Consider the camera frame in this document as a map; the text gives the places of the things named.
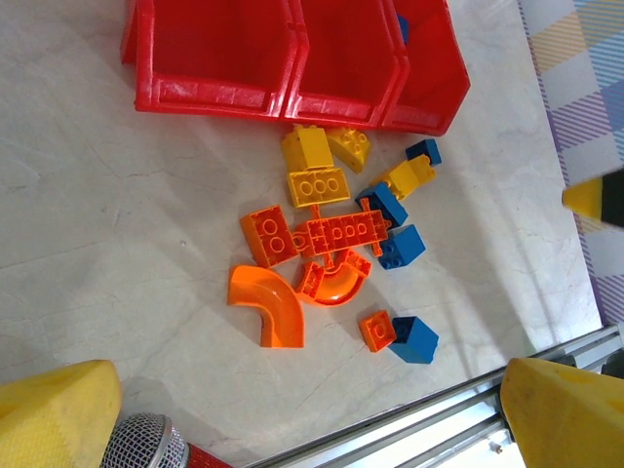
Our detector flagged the small blue lego brick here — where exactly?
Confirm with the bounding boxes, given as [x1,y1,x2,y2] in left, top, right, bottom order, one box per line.
[405,138,443,168]

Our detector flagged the orange curved lego piece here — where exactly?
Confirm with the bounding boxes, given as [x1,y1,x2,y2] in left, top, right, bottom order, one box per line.
[292,248,374,309]
[227,264,306,350]

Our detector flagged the long aluminium frame rail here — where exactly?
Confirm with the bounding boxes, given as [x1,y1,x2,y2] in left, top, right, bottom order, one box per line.
[241,324,624,468]

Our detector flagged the tall yellow lego brick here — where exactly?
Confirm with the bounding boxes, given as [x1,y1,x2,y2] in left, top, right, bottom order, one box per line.
[281,124,335,172]

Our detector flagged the orange square lego brick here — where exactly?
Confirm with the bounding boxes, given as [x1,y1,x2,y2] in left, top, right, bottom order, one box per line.
[239,204,300,269]

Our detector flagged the orange long lego chassis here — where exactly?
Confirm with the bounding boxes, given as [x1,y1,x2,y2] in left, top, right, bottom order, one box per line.
[293,204,392,260]

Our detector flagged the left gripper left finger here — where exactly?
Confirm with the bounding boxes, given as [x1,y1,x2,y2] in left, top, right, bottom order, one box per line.
[0,359,123,468]

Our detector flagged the red plastic bin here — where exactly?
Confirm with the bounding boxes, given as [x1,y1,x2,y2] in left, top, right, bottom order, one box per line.
[382,0,472,137]
[120,0,299,121]
[284,0,411,130]

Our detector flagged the red microphone silver mesh head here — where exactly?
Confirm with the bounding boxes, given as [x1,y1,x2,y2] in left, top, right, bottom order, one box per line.
[99,412,235,468]

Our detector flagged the yellow long lego brick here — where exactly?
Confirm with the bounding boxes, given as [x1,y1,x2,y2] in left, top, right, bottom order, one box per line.
[286,167,353,210]

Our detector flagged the yellow curved lego brick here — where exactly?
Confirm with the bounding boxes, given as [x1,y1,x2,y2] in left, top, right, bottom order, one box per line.
[325,126,372,176]

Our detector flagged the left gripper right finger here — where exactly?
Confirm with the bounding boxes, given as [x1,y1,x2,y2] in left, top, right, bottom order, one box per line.
[499,358,624,468]

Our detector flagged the small orange lego brick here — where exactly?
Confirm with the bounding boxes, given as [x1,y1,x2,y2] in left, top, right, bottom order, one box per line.
[359,309,397,354]

